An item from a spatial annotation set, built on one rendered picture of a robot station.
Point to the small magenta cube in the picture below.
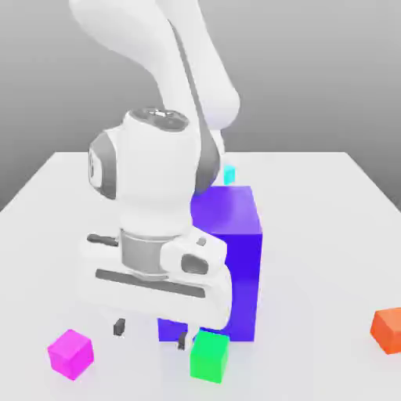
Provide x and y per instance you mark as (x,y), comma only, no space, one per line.
(70,354)

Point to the small green cube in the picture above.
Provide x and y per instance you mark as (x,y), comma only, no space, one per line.
(208,357)

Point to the large blue box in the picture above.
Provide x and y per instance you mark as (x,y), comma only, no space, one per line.
(244,266)

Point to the small orange cube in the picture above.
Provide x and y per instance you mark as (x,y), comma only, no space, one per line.
(388,330)

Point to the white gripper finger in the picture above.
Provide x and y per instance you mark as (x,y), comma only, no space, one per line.
(182,341)
(119,327)

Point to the small cyan cube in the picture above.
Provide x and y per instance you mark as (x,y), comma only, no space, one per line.
(229,174)

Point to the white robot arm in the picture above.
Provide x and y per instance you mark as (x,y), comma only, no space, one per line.
(156,175)

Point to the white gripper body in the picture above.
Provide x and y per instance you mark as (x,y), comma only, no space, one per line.
(150,300)

